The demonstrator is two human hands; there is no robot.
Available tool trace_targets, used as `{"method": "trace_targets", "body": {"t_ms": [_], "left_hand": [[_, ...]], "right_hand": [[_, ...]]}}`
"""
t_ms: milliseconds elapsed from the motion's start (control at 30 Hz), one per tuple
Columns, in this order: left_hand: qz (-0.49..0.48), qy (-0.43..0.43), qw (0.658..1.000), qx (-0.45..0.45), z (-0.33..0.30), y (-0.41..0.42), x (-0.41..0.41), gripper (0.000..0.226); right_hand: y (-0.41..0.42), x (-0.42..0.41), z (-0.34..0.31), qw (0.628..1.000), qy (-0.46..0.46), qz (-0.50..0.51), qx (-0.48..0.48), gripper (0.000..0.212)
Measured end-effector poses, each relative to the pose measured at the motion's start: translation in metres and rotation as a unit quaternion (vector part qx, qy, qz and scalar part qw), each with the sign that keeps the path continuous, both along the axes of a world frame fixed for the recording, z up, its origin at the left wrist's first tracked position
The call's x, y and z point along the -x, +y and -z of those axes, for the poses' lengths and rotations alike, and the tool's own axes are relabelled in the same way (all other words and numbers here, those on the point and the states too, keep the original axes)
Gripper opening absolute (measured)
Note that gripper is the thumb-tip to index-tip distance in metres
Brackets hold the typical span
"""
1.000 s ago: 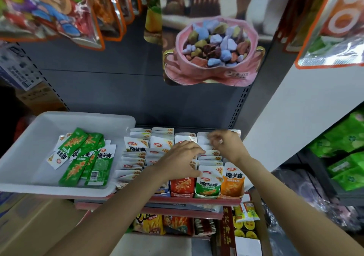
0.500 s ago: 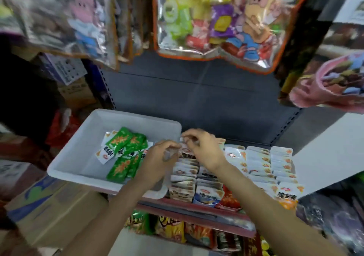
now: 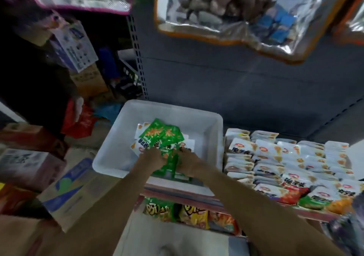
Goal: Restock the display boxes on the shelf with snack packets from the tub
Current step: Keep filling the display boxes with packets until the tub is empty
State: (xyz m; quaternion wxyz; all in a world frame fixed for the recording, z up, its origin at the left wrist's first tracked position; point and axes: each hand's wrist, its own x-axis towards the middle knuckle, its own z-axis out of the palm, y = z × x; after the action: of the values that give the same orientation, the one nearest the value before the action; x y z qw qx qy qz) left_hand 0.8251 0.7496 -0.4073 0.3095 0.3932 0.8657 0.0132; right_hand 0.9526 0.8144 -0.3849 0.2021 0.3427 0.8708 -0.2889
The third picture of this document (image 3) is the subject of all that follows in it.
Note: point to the white plastic bin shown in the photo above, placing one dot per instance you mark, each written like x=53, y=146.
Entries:
x=114, y=145

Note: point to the plain brown cardboard carton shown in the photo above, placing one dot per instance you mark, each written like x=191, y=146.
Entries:
x=90, y=81

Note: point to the person's right hand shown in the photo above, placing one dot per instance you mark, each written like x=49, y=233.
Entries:
x=190, y=163

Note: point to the pile of snack packets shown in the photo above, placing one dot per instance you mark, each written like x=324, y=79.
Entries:
x=153, y=133

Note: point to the person's left shoe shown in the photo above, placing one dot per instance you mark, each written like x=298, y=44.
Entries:
x=168, y=251

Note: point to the black plastic wrapped bundle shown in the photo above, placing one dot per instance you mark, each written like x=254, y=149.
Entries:
x=348, y=230

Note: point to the green konjac snack packet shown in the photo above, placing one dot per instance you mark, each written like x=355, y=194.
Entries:
x=318, y=197
x=172, y=161

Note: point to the gold display box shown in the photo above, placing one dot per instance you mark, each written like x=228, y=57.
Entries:
x=225, y=162

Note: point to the pale printed carton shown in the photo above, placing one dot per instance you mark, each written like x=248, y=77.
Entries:
x=28, y=167

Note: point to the red yellow carton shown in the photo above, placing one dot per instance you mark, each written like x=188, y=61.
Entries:
x=14, y=199

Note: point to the white blue carton box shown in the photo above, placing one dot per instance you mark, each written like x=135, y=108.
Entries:
x=74, y=45

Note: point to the blue konjac snack packet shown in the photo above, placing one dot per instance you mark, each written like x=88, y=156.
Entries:
x=270, y=190

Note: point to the black green carton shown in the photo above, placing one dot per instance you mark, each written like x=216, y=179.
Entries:
x=128, y=71

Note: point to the orange trimmed toy snack bag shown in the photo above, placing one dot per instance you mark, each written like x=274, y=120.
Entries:
x=256, y=11

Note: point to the blue display box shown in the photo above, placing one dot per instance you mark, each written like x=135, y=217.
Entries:
x=264, y=136

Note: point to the row of orange chip bags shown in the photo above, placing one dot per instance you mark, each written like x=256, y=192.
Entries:
x=190, y=213

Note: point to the orange snack packet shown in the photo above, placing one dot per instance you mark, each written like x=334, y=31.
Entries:
x=340, y=206

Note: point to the blue print cardboard carton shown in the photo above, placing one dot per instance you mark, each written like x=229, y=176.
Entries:
x=71, y=190

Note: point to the person's left forearm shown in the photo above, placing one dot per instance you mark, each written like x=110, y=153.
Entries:
x=91, y=216

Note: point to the person's left hand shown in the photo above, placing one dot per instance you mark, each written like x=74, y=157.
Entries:
x=151, y=159

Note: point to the red plastic bag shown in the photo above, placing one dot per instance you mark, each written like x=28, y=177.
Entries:
x=77, y=119

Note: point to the red display box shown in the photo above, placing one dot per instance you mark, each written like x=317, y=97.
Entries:
x=310, y=148

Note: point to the person's right forearm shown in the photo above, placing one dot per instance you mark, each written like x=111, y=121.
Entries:
x=267, y=216

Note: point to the green display box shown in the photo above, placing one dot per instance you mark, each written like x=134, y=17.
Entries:
x=335, y=148

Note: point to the orange display box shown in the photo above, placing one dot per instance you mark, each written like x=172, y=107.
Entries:
x=354, y=199

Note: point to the red konjac snack packet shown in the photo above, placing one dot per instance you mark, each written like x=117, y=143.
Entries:
x=296, y=187

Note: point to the blue plastic bag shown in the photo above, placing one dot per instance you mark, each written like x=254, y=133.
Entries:
x=108, y=111

